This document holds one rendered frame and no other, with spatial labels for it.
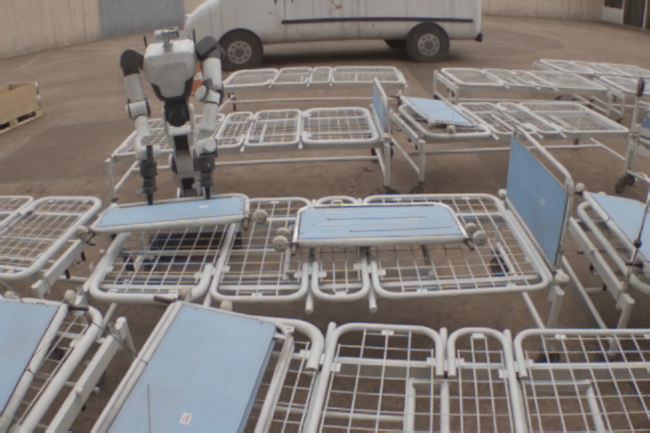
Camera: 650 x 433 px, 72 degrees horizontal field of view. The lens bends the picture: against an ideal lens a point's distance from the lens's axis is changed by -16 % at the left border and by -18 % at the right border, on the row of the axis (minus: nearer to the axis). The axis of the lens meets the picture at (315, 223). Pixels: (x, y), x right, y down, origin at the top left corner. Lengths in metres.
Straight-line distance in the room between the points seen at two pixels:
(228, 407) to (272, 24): 8.10
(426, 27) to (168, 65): 7.33
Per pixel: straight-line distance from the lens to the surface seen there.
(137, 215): 2.46
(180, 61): 2.66
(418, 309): 2.74
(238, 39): 9.13
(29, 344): 1.95
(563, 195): 2.11
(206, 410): 1.48
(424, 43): 9.60
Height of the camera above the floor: 1.63
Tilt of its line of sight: 27 degrees down
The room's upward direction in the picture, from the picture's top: 2 degrees counter-clockwise
